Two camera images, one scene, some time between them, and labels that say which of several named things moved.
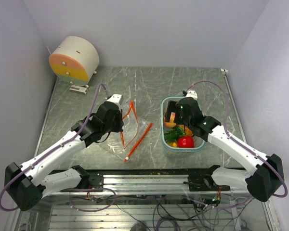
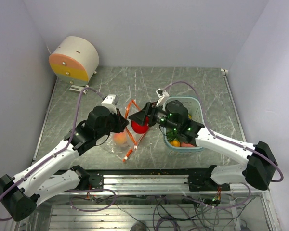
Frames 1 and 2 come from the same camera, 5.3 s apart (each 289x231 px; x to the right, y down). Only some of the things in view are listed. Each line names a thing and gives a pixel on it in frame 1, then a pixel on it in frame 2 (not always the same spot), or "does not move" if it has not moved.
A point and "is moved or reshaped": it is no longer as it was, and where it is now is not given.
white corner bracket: (224, 71) does not move
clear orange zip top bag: (124, 142) does not move
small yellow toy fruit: (173, 144) does not move
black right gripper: (173, 106) -> (140, 116)
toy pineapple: (173, 135) does not move
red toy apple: (185, 142) -> (139, 128)
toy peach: (171, 123) is moved or reshaped
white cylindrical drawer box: (75, 60) does not move
